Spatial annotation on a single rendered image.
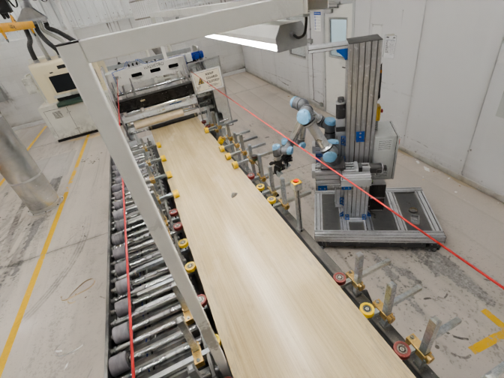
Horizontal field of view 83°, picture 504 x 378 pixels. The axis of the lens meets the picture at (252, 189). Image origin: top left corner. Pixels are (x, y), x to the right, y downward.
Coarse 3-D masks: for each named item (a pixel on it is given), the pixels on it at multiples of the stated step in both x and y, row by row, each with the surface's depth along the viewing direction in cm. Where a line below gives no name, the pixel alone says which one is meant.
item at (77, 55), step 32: (256, 0) 102; (288, 0) 76; (320, 0) 81; (128, 32) 66; (160, 32) 68; (192, 32) 71; (64, 64) 65; (96, 96) 70; (128, 160) 80; (160, 224) 94; (192, 288) 115
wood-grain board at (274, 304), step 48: (192, 144) 392; (192, 192) 293; (240, 192) 279; (192, 240) 234; (240, 240) 225; (288, 240) 216; (240, 288) 188; (288, 288) 182; (336, 288) 177; (240, 336) 162; (288, 336) 157; (336, 336) 153
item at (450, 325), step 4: (456, 316) 157; (452, 320) 156; (456, 320) 155; (460, 320) 155; (444, 324) 155; (448, 324) 154; (452, 324) 154; (456, 324) 154; (440, 328) 153; (444, 328) 153; (448, 328) 152; (440, 332) 152; (444, 332) 152; (436, 336) 150; (412, 348) 148; (412, 352) 148
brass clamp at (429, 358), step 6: (408, 336) 152; (414, 336) 151; (408, 342) 151; (414, 342) 149; (420, 342) 148; (420, 354) 145; (426, 354) 144; (432, 354) 145; (426, 360) 143; (432, 360) 143
